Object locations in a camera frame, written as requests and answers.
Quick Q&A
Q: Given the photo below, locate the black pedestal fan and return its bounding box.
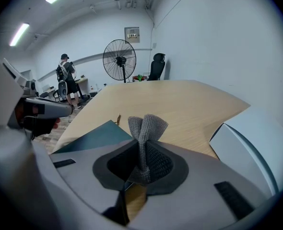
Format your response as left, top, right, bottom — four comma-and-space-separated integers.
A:
102, 39, 137, 84

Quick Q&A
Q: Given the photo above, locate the white rounded box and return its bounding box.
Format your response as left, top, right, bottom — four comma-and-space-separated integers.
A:
208, 106, 283, 197

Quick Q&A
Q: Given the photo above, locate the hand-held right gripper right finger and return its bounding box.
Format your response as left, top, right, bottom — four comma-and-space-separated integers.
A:
128, 140, 280, 230

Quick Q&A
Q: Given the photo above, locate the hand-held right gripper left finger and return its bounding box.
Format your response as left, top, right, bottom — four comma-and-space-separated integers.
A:
49, 139, 139, 226

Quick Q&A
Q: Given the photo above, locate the wooden background desk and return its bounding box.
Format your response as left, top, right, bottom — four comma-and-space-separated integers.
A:
73, 78, 91, 103

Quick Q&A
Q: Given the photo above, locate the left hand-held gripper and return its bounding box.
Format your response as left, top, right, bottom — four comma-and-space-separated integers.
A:
0, 46, 74, 141

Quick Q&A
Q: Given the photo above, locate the grey knitted cloth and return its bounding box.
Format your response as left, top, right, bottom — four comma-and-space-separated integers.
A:
127, 114, 169, 185

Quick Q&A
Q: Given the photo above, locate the black office chair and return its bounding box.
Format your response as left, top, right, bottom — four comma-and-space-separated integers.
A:
146, 53, 166, 81

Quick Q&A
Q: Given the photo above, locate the dark teal notebook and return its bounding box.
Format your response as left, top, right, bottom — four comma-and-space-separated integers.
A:
52, 119, 133, 154

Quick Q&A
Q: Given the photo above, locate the grey wall electrical panel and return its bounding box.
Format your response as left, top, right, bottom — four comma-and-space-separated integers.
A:
124, 26, 141, 44

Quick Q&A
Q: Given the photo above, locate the small black chair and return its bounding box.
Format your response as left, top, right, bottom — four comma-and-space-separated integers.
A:
52, 90, 63, 103

